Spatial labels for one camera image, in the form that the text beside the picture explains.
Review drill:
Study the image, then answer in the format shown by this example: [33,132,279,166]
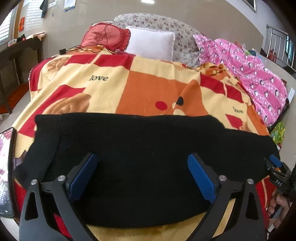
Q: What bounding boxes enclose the metal stair railing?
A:
[266,25,295,72]

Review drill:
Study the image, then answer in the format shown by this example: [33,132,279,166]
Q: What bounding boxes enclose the person's right hand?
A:
[267,192,292,228]

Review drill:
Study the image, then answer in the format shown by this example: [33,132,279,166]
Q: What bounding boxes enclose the wall calendar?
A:
[63,0,76,11]

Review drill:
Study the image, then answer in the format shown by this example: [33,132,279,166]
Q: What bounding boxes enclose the red frilled pillow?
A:
[80,22,131,51]

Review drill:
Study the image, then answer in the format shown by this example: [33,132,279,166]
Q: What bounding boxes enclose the white pillow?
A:
[125,26,176,61]

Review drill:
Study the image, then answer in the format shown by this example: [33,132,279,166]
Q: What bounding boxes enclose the grey floral pillow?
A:
[114,13,201,68]

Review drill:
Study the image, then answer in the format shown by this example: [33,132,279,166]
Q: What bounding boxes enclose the smartphone with lit screen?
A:
[1,127,18,218]

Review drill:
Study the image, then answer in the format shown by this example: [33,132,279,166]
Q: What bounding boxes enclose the dark hanging garment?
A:
[40,0,48,18]

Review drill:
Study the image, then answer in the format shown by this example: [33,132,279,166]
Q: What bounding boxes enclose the red orange yellow blanket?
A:
[13,48,274,240]

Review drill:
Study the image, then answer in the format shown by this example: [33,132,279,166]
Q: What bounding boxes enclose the black knit pants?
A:
[15,113,278,228]

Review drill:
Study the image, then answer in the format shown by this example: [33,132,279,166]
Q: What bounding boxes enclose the red floor mat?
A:
[7,82,29,110]

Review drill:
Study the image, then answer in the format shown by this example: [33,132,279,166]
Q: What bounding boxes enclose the framed wall picture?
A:
[242,0,257,13]

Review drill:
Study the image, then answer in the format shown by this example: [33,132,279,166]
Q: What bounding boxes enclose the dark wooden desk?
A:
[1,37,43,114]

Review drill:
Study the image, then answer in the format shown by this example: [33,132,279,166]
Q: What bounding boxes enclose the pink penguin quilt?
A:
[193,34,287,126]

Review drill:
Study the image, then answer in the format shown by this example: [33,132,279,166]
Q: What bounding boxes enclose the black charger with cable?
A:
[59,49,67,55]

